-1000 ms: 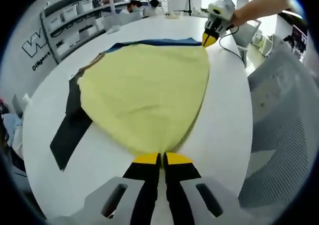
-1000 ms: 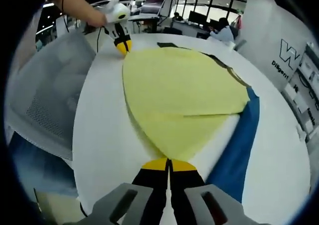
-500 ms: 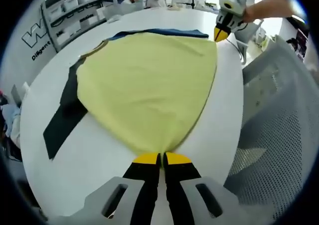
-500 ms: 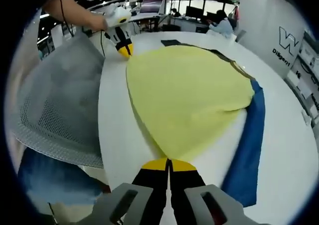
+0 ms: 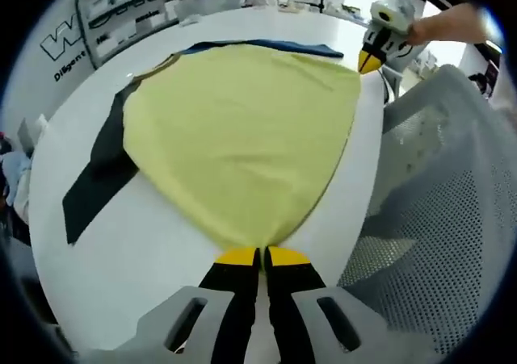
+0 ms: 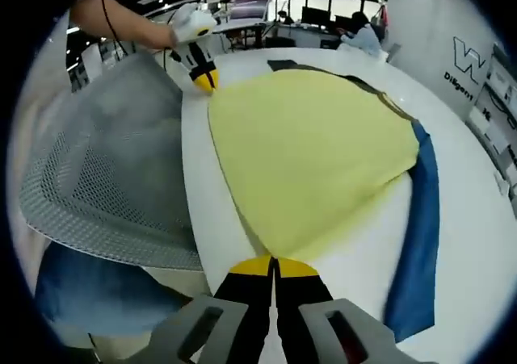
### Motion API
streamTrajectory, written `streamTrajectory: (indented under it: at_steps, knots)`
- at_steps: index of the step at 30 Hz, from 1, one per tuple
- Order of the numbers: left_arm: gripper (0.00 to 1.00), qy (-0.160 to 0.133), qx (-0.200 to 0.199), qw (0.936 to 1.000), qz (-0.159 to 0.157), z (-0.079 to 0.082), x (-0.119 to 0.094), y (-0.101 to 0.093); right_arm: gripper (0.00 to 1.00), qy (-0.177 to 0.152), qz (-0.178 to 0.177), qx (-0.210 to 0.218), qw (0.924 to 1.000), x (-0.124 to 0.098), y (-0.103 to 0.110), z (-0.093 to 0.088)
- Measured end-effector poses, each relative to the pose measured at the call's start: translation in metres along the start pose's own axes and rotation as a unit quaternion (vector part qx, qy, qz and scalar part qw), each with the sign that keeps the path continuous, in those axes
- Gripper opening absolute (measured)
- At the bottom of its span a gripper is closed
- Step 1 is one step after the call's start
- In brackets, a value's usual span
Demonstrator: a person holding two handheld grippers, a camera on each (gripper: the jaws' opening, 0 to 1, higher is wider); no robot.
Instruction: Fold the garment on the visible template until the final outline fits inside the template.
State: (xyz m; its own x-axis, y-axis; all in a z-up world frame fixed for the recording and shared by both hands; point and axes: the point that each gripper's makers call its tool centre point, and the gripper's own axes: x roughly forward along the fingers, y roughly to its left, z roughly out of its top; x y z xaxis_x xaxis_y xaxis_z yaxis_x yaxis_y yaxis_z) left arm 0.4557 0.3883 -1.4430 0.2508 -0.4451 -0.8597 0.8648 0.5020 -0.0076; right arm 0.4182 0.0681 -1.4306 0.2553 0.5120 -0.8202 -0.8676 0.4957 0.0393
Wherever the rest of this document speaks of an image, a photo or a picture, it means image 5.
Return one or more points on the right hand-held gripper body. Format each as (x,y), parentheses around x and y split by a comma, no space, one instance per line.
(393,15)

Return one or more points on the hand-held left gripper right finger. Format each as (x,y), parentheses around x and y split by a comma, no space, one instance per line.
(295,299)

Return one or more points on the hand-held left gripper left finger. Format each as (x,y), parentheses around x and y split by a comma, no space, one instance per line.
(230,299)

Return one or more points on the yellow grey blue garment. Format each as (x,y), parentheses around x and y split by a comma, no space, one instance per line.
(242,138)

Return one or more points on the person's right hand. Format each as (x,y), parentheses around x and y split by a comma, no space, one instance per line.
(420,31)

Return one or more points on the grey mesh office chair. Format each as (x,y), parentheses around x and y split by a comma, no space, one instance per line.
(444,218)

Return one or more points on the white crumpled cloth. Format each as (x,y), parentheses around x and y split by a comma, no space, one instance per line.
(190,19)

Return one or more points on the white cup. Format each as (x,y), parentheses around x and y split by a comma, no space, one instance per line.
(41,121)

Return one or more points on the grey laptop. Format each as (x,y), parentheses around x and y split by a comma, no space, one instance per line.
(27,136)

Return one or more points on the grey metal shelving rack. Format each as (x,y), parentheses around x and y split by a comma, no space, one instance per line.
(81,25)

